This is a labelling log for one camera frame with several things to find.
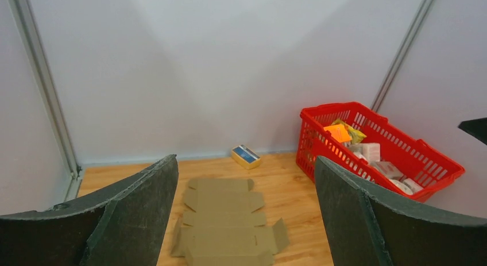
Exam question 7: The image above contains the small blue yellow box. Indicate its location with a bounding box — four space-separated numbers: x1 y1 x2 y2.
230 145 262 170

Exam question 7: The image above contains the red plastic shopping basket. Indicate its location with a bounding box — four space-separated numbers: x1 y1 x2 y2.
296 102 465 202

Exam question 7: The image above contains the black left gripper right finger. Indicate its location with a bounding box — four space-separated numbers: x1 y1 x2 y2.
314 156 486 265

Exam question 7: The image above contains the yellow snack bag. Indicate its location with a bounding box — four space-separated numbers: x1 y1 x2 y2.
332 119 367 144

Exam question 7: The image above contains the orange snack packet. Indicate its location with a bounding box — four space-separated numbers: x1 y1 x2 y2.
323 124 352 143

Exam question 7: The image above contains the pink patterned box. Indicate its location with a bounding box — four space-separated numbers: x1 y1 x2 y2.
370 161 404 180

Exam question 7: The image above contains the aluminium wall post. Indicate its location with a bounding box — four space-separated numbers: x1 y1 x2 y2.
7 0 84 202
370 0 436 112

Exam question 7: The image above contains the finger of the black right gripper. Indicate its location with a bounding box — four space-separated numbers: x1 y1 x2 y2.
458 117 487 145

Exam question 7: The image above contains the pink white tissue pack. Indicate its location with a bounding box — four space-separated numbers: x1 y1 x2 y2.
348 142 381 163

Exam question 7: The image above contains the brown cardboard box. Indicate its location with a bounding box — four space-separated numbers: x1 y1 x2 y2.
171 178 290 265

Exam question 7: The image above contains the left aluminium wall post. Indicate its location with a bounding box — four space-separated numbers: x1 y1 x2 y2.
7 0 84 202

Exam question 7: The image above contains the right aluminium wall post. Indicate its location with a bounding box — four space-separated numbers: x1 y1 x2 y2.
370 0 436 112

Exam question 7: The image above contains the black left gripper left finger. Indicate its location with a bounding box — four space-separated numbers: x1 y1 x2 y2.
1 155 179 265

